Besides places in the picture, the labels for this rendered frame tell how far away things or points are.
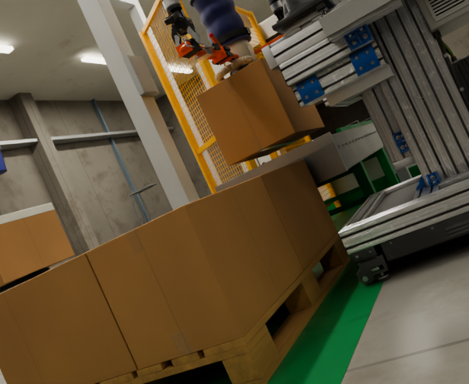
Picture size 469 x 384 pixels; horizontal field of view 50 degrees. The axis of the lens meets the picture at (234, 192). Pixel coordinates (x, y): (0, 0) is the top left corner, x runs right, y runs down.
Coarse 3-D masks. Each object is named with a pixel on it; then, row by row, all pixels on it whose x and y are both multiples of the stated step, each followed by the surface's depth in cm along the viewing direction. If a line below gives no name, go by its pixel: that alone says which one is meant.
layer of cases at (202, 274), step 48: (240, 192) 173; (288, 192) 211; (144, 240) 147; (192, 240) 140; (240, 240) 159; (288, 240) 191; (48, 288) 166; (96, 288) 158; (144, 288) 150; (192, 288) 143; (240, 288) 148; (0, 336) 180; (48, 336) 170; (96, 336) 161; (144, 336) 153; (192, 336) 146; (240, 336) 139
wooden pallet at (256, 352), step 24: (336, 240) 239; (312, 264) 202; (336, 264) 235; (288, 288) 175; (312, 288) 192; (312, 312) 183; (264, 336) 148; (288, 336) 165; (168, 360) 156; (192, 360) 147; (216, 360) 144; (240, 360) 141; (264, 360) 143
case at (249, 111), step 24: (240, 72) 250; (264, 72) 245; (216, 96) 257; (240, 96) 252; (264, 96) 247; (288, 96) 258; (216, 120) 259; (240, 120) 254; (264, 120) 249; (288, 120) 244; (312, 120) 279; (240, 144) 256; (264, 144) 251; (288, 144) 302
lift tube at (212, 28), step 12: (204, 0) 273; (216, 0) 273; (228, 0) 275; (204, 12) 275; (216, 12) 272; (228, 12) 274; (204, 24) 279; (216, 24) 273; (228, 24) 271; (240, 24) 274; (216, 36) 274; (240, 36) 272
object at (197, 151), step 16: (160, 0) 370; (144, 32) 414; (160, 64) 419; (208, 64) 350; (160, 80) 421; (208, 80) 352; (192, 96) 389; (176, 112) 418; (192, 112) 399; (192, 144) 416; (208, 144) 393; (224, 160) 384; (208, 176) 416; (224, 176) 395
